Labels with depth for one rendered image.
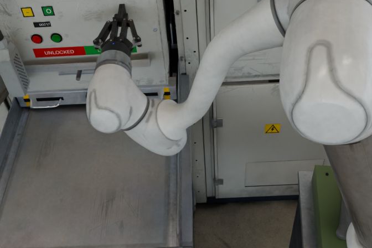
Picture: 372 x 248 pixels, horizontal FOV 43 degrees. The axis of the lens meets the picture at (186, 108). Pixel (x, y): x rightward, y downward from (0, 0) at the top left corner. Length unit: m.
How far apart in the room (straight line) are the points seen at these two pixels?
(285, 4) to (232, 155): 1.31
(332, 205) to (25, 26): 1.03
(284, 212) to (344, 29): 1.77
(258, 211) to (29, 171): 1.20
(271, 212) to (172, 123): 1.32
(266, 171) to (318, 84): 1.57
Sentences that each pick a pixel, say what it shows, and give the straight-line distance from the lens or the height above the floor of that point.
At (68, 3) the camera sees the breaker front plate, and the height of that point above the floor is 1.26.
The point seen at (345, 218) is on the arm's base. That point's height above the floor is 0.84.
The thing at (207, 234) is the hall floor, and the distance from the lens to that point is 2.28.
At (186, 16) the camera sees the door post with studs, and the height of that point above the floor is 1.10.
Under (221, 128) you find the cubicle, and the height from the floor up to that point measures 0.57.
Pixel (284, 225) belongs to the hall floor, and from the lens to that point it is 2.32.
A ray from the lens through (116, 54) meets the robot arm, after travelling 1.16.
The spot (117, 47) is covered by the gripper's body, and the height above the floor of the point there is 1.27.
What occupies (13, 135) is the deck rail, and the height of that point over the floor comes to 0.85.
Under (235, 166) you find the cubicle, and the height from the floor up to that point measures 0.31.
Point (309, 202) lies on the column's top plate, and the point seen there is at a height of 0.75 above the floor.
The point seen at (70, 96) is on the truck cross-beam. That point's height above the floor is 0.90.
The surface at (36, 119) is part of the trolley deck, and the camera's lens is 1.68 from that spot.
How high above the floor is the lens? 1.99
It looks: 46 degrees down
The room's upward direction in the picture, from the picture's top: 5 degrees counter-clockwise
